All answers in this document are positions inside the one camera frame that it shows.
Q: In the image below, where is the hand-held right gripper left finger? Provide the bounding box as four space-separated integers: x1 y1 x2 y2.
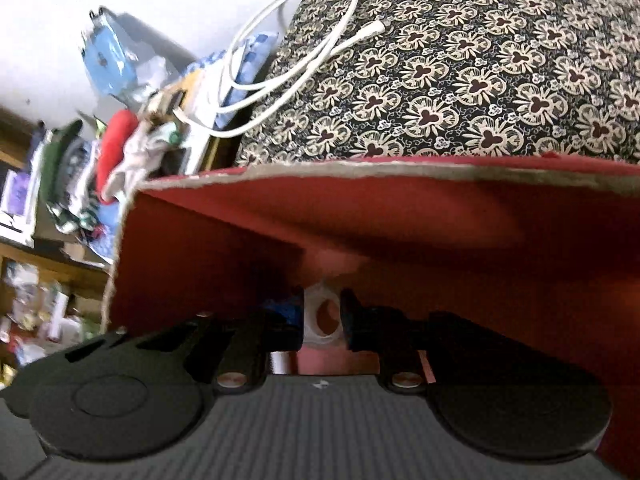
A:
65 287 304 394

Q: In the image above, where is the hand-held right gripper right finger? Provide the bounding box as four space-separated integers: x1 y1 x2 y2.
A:
339 287 531 394

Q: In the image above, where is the clear tape roll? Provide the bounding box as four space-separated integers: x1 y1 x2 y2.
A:
302 282 349 347

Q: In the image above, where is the red cardboard box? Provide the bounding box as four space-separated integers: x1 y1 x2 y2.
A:
100 152 640 480

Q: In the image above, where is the white crumpled cloth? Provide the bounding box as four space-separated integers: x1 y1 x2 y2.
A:
106 124 172 202

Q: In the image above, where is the pile of plaid clothes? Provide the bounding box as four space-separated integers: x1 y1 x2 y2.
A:
49 139 122 262

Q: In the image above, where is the red cloth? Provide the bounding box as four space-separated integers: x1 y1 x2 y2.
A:
95 110 139 204

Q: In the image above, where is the yellow box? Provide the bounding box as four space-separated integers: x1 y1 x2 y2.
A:
171 71 202 112

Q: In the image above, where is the blue checkered cloth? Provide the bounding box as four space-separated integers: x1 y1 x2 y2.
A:
192 32 279 127

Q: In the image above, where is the dark green cloth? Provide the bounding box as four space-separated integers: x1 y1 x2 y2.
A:
42 119 84 212

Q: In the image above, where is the clear plastic bag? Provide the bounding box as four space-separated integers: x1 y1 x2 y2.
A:
136 56 169 92

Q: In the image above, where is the floral patterned bedsheet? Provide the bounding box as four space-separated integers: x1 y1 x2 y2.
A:
235 0 640 168

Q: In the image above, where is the purple printed box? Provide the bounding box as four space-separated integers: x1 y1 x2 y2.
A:
0 169 34 222

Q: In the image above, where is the light blue plastic packet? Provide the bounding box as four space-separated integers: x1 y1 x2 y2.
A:
80 7 142 99

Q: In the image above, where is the white charging cable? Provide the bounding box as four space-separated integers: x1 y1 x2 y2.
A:
175 0 387 139

